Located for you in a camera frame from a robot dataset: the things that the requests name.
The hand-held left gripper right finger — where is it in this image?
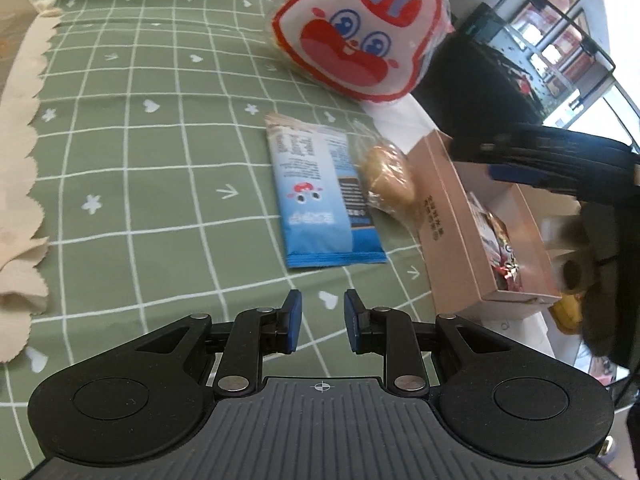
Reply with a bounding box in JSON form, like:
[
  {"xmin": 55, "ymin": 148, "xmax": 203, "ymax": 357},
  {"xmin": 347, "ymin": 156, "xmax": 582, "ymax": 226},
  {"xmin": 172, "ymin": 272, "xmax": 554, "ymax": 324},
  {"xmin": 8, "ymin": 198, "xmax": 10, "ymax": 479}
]
[{"xmin": 344, "ymin": 288, "xmax": 503, "ymax": 397}]

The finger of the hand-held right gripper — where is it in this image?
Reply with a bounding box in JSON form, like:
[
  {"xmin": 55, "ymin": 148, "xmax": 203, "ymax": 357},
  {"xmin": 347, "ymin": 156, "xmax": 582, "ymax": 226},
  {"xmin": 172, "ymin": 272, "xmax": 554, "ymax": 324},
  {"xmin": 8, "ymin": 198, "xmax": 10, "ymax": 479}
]
[
  {"xmin": 487, "ymin": 162, "xmax": 588, "ymax": 207},
  {"xmin": 449, "ymin": 121, "xmax": 628, "ymax": 173}
]

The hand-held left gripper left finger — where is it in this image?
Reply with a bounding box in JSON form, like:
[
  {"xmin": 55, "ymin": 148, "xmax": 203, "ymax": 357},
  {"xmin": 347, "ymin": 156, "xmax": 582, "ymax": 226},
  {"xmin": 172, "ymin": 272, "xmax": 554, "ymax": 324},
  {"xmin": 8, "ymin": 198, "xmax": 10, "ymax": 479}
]
[{"xmin": 135, "ymin": 289, "xmax": 304, "ymax": 397}]

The shiny red snack packet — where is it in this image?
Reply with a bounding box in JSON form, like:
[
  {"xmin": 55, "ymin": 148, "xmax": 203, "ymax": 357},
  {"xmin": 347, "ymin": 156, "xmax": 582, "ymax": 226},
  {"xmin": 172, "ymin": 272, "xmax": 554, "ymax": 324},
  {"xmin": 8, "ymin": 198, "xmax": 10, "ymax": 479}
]
[{"xmin": 470, "ymin": 195, "xmax": 527, "ymax": 292}]

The pink cardboard box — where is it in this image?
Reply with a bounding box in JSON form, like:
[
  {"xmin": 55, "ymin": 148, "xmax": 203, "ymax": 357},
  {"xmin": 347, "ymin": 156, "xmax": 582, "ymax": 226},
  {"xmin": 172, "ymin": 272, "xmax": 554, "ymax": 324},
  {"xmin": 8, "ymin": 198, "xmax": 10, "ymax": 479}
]
[{"xmin": 407, "ymin": 135, "xmax": 583, "ymax": 322}]

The blue and white snack packet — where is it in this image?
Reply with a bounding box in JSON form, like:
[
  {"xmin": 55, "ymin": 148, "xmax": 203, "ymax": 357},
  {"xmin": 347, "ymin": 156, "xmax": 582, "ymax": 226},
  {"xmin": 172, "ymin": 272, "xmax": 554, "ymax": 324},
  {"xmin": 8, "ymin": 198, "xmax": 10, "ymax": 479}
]
[{"xmin": 265, "ymin": 112, "xmax": 389, "ymax": 269}]

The yellow snack packet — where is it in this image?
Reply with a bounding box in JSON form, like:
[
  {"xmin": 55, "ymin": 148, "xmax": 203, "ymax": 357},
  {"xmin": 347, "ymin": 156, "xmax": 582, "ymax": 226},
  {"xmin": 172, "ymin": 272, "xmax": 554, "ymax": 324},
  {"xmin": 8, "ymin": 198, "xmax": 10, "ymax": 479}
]
[{"xmin": 549, "ymin": 291, "xmax": 585, "ymax": 335}]

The black bag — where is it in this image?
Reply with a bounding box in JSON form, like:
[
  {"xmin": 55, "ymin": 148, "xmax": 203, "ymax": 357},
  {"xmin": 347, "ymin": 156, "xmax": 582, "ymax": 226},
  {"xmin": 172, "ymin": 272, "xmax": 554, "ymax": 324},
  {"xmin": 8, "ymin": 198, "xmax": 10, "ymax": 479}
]
[{"xmin": 414, "ymin": 2, "xmax": 547, "ymax": 142}]

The bread bun in clear wrap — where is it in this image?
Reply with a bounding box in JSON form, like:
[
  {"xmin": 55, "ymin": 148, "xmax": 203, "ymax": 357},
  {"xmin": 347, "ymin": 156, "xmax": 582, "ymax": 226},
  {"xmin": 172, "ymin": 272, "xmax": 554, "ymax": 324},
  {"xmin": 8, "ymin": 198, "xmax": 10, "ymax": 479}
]
[{"xmin": 352, "ymin": 125, "xmax": 419, "ymax": 217}]

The rabbit face snack bag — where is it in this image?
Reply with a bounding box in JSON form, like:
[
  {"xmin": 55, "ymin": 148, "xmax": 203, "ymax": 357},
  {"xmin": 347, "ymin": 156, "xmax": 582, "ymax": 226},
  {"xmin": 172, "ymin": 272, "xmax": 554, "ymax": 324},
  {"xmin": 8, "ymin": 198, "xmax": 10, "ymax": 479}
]
[{"xmin": 270, "ymin": 0, "xmax": 454, "ymax": 104}]

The green checked tablecloth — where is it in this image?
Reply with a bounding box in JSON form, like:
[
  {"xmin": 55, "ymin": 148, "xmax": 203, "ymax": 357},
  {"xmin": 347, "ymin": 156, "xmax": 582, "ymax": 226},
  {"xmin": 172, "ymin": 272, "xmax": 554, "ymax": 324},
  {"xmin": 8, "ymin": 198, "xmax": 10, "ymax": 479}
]
[{"xmin": 0, "ymin": 0, "xmax": 556, "ymax": 480}]

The cream scalloped cloth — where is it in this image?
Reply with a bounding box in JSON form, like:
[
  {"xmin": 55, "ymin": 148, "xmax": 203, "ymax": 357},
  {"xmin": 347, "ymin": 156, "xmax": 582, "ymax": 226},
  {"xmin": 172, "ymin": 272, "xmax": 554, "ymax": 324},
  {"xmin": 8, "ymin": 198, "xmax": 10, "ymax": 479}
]
[{"xmin": 0, "ymin": 0, "xmax": 64, "ymax": 364}]

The black metal frame shelf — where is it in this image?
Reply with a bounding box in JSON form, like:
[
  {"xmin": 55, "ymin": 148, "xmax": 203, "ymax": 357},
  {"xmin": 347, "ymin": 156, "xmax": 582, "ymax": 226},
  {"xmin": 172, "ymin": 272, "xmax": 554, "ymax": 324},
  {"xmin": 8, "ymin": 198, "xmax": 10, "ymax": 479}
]
[{"xmin": 455, "ymin": 0, "xmax": 617, "ymax": 127}]

